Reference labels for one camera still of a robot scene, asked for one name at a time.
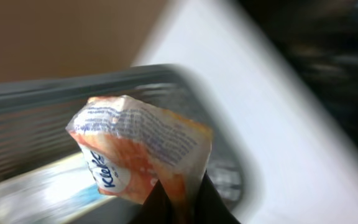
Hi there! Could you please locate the orange Kleenex tissue pack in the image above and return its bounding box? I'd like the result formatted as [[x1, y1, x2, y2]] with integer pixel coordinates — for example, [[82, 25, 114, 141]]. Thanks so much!
[[65, 95, 213, 205]]

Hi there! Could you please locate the dark grey mesh basket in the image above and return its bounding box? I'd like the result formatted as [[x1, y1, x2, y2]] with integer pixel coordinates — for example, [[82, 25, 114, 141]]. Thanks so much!
[[0, 65, 247, 223]]

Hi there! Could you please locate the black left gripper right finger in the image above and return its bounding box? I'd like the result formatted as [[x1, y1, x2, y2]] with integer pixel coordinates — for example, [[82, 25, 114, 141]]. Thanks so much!
[[194, 173, 240, 224]]

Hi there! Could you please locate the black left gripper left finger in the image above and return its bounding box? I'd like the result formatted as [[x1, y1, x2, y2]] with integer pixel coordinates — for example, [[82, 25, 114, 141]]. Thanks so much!
[[129, 181, 178, 224]]

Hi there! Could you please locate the large white snack bag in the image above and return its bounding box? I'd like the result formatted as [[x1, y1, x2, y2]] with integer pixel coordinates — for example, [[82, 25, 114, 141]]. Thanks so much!
[[0, 153, 112, 224]]

